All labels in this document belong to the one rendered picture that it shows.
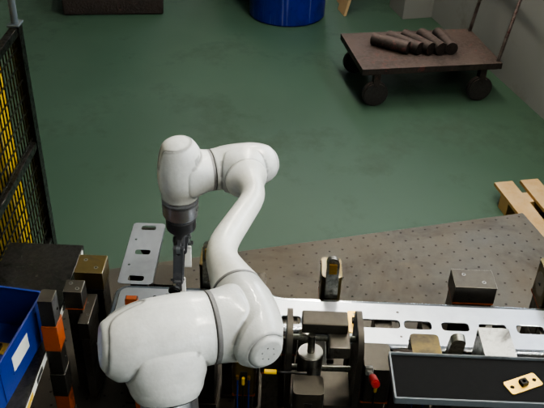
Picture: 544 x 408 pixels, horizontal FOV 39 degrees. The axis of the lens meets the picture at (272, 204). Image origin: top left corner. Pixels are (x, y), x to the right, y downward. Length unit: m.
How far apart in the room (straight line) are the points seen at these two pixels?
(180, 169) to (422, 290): 1.22
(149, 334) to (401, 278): 1.59
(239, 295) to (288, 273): 1.37
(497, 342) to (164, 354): 0.97
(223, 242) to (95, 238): 2.56
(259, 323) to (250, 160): 0.58
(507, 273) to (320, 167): 1.98
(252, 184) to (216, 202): 2.53
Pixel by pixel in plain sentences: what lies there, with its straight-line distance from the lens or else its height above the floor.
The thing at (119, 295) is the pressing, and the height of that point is 1.00.
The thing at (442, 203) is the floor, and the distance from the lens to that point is 4.45.
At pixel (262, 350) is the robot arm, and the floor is 1.51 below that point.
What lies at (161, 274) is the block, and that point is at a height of 0.98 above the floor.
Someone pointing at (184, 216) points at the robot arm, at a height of 1.36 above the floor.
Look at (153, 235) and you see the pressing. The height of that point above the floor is 1.00.
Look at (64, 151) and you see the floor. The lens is 4.84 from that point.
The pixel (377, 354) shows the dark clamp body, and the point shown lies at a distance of 1.96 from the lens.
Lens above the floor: 2.47
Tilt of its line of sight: 35 degrees down
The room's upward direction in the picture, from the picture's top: 2 degrees clockwise
